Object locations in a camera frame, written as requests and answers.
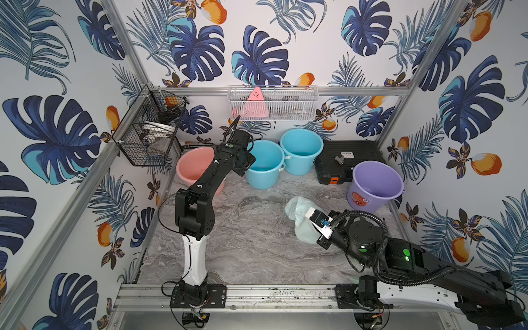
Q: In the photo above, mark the clear wall shelf basket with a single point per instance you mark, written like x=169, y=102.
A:
x=285, y=103

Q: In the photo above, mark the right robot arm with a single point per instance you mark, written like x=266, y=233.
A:
x=405, y=273

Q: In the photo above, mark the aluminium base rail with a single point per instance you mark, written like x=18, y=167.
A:
x=283, y=298

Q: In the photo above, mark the silver metal pipe fitting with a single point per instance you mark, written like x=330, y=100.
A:
x=340, y=159

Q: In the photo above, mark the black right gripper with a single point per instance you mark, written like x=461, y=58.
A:
x=342, y=223

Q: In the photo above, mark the pink triangle item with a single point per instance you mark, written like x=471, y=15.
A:
x=255, y=107

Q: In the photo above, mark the pink plastic bucket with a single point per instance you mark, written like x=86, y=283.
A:
x=194, y=163

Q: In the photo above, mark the purple plastic bucket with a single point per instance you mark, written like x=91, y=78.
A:
x=374, y=184

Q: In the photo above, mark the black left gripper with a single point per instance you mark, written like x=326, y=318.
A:
x=235, y=137

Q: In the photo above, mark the light teal cloth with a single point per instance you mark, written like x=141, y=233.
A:
x=296, y=210

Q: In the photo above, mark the teal plastic bucket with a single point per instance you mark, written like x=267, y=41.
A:
x=265, y=171

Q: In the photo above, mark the black tool case orange latches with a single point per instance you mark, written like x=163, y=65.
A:
x=328, y=171

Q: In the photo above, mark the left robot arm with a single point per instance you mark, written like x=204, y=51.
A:
x=195, y=216

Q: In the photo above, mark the black wire basket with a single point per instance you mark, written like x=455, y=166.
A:
x=150, y=131

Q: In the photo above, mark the teal bucket with label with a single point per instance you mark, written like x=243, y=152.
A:
x=301, y=147

